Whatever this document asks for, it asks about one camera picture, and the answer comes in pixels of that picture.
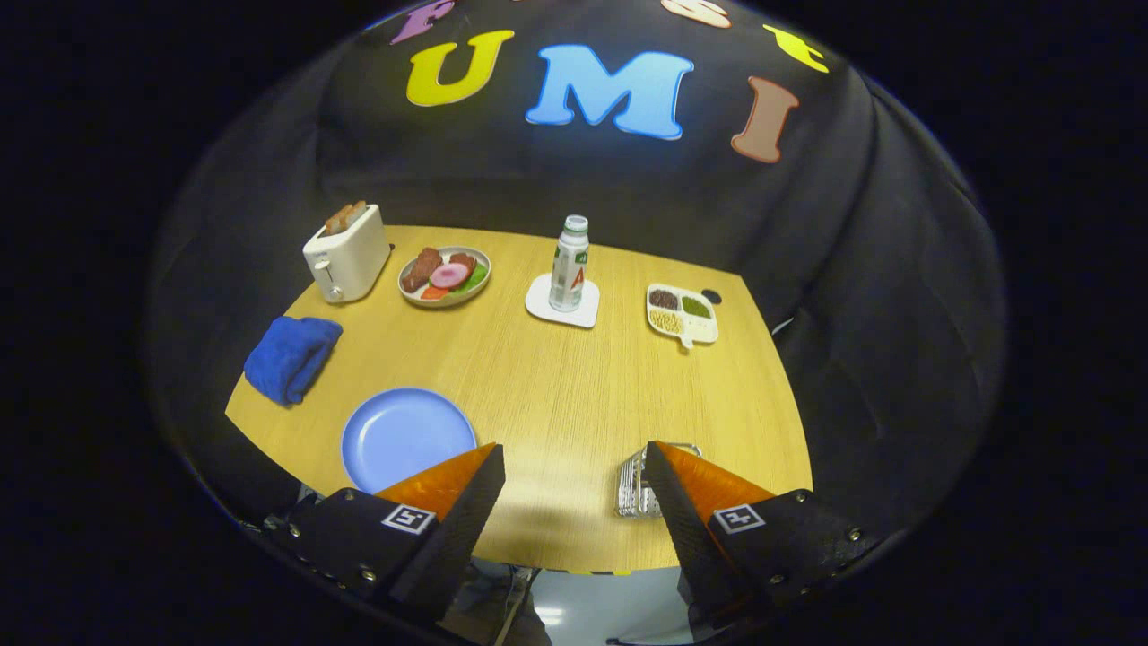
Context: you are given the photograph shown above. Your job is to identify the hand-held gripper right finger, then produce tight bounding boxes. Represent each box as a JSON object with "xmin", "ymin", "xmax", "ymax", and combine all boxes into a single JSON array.
[{"xmin": 646, "ymin": 440, "xmax": 889, "ymax": 629}]

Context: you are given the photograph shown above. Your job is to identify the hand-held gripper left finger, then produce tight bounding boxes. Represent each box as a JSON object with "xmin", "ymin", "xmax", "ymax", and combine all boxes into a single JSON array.
[{"xmin": 265, "ymin": 442, "xmax": 508, "ymax": 624}]

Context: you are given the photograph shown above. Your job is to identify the person's grey trousers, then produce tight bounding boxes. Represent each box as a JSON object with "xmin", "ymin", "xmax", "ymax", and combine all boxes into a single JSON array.
[{"xmin": 444, "ymin": 561, "xmax": 548, "ymax": 646}]

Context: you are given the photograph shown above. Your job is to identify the blue round plate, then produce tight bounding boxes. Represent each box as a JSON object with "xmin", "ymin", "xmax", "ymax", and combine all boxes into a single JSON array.
[{"xmin": 341, "ymin": 387, "xmax": 478, "ymax": 494}]

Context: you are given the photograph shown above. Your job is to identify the white divided snack dish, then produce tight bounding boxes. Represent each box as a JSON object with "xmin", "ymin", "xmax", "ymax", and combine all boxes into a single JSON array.
[{"xmin": 646, "ymin": 284, "xmax": 720, "ymax": 350}]

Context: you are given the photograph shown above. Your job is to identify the oval beige food plate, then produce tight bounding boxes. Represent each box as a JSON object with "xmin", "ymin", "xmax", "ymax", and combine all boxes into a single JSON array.
[{"xmin": 397, "ymin": 246, "xmax": 492, "ymax": 309}]

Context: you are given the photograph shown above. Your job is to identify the blue folded towel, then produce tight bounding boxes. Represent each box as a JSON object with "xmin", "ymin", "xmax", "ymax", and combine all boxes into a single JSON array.
[{"xmin": 244, "ymin": 316, "xmax": 344, "ymax": 407}]

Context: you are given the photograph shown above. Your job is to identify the white square coaster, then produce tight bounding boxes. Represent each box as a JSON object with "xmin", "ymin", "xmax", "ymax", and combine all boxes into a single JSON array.
[{"xmin": 525, "ymin": 273, "xmax": 601, "ymax": 329}]

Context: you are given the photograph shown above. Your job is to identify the large brown meat piece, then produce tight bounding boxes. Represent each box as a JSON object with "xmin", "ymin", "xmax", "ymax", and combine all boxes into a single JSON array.
[{"xmin": 402, "ymin": 248, "xmax": 444, "ymax": 293}]

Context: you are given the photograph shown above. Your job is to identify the white drink bottle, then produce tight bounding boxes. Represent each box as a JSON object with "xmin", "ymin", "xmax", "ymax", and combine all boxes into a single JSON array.
[{"xmin": 548, "ymin": 214, "xmax": 591, "ymax": 313}]

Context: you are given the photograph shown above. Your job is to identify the white toaster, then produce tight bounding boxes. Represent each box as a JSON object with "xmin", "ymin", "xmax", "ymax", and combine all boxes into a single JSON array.
[{"xmin": 302, "ymin": 202, "xmax": 393, "ymax": 304}]

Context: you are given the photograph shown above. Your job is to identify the metal wire cutlery rack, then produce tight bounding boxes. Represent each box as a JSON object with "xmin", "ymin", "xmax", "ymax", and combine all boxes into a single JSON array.
[{"xmin": 615, "ymin": 441, "xmax": 703, "ymax": 519}]

